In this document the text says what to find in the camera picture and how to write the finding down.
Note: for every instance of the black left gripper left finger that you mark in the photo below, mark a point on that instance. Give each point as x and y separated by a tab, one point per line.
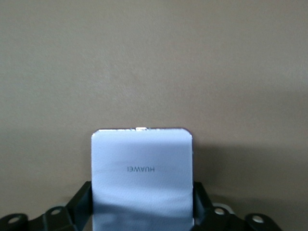
79	211

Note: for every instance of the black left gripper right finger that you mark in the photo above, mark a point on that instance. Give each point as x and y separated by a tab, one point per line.
204	214

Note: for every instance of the lilac flip phone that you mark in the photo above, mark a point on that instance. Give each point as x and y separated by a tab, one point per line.
142	187

